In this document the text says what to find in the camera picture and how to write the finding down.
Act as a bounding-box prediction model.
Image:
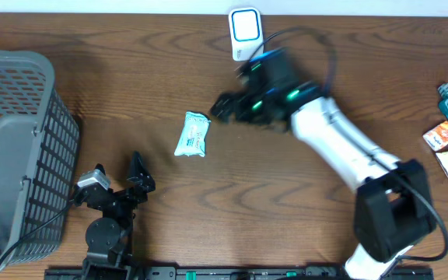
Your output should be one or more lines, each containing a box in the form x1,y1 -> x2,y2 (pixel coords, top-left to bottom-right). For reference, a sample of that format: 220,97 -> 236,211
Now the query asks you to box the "green wet wipes pack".
174,111 -> 211,157

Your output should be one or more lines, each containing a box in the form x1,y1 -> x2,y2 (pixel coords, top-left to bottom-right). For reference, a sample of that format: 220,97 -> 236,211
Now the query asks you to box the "orange snack packet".
422,121 -> 448,152

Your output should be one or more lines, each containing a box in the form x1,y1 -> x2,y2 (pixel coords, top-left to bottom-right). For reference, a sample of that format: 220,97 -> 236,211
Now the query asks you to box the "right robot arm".
211,49 -> 437,279

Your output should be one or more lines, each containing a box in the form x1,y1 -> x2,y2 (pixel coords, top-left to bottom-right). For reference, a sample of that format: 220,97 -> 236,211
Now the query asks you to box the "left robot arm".
73,151 -> 156,280

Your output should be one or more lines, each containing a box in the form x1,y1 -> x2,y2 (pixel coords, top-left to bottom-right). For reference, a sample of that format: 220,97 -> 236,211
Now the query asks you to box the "white barcode scanner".
228,7 -> 264,61

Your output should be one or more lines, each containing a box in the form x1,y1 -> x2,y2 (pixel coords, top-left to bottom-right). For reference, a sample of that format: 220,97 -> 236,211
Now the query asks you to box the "grey plastic basket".
0,51 -> 80,270

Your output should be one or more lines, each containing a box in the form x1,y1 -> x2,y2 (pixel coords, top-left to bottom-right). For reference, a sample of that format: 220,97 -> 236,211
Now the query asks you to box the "black left camera cable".
0,198 -> 78,280

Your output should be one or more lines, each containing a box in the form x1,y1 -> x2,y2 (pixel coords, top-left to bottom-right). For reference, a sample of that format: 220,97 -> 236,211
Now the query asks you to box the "black camera cable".
247,26 -> 448,262
0,198 -> 78,280

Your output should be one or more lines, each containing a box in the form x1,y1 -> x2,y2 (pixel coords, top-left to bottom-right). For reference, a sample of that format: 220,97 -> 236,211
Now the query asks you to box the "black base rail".
44,265 -> 436,280

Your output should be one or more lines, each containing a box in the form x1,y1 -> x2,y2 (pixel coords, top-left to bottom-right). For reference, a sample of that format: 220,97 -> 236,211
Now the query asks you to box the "black right camera cable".
247,26 -> 448,262

